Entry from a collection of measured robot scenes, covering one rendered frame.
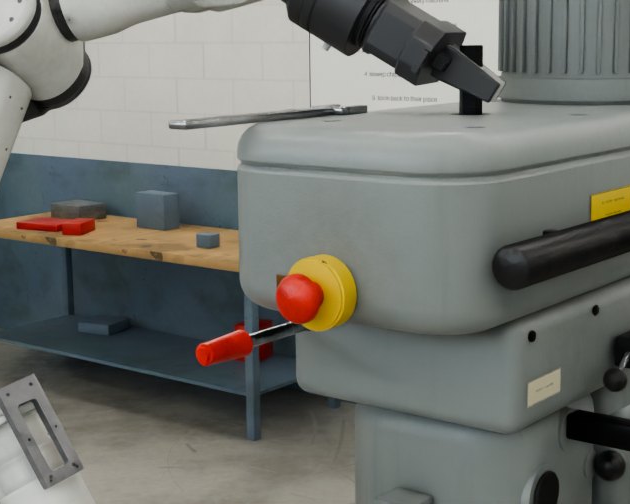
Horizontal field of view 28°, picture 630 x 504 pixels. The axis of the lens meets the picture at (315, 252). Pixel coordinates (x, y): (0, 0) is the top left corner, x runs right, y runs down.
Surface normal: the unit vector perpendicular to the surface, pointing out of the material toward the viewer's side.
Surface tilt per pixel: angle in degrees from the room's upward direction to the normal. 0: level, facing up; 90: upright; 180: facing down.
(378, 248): 90
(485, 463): 90
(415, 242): 90
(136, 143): 90
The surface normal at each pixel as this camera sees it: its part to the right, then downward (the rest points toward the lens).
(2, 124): 0.92, 0.11
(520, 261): -0.62, 0.15
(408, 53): -0.32, 0.17
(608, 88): -0.03, 0.18
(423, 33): 0.11, -0.46
